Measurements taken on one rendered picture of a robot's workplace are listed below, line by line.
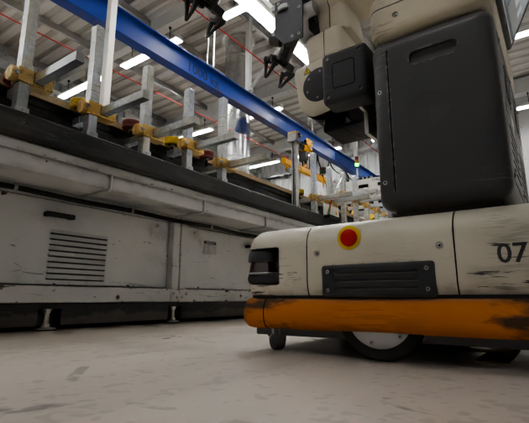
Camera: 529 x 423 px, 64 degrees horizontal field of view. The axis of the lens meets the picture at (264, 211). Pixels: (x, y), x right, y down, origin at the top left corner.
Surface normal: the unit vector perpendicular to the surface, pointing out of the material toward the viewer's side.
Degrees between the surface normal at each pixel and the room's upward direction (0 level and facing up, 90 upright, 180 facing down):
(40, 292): 90
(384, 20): 90
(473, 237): 90
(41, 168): 90
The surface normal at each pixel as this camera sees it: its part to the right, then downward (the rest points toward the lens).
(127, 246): 0.82, -0.11
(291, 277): -0.57, -0.17
